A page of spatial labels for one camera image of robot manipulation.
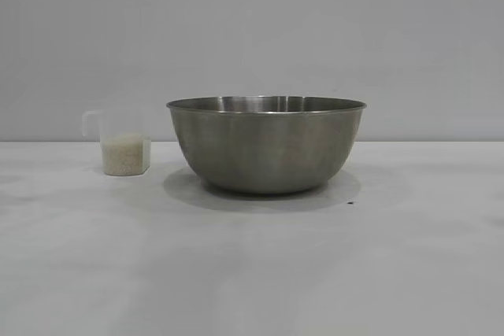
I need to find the stainless steel mixing bowl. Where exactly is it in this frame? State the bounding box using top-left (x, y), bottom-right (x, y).
top-left (165, 95), bottom-right (368, 195)

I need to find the clear measuring cup with rice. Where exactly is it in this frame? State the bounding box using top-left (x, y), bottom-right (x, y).
top-left (81, 109), bottom-right (152, 175)

